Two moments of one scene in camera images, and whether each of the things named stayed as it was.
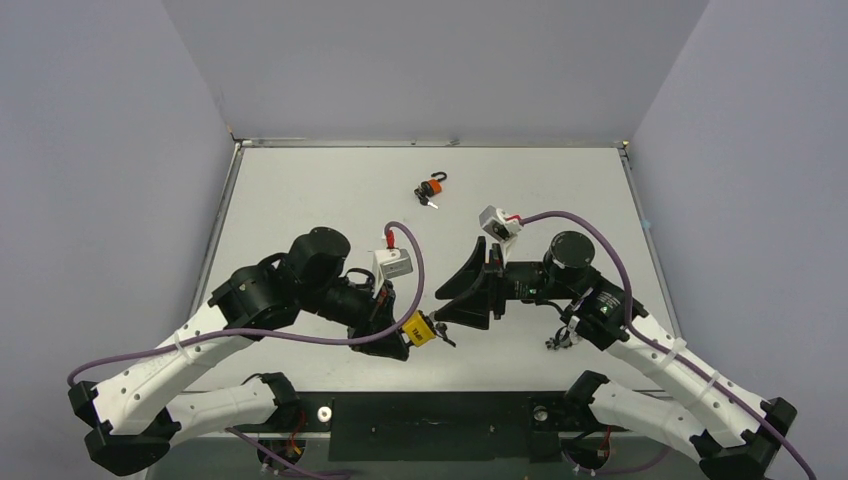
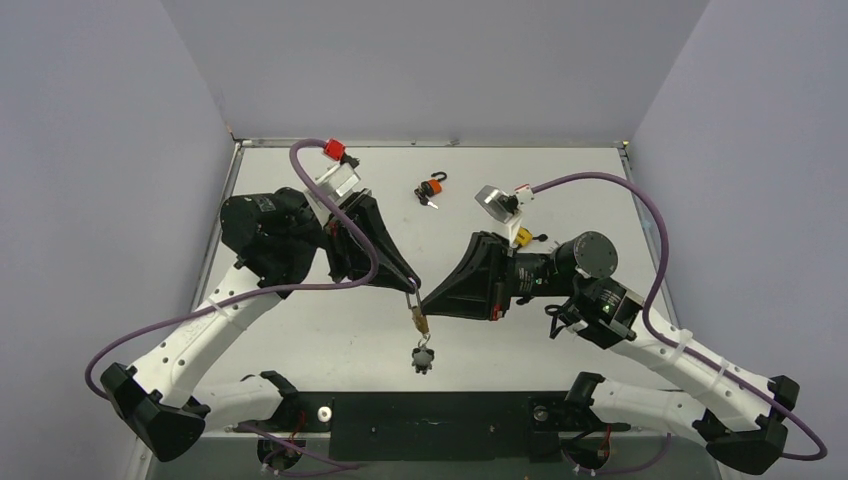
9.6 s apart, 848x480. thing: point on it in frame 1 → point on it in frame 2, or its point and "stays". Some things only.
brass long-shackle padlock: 561,339 → 417,311
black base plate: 440,427 stays
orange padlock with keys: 430,188 stays
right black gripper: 496,285 stays
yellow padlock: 420,328 → 525,237
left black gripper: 382,315 → 392,270
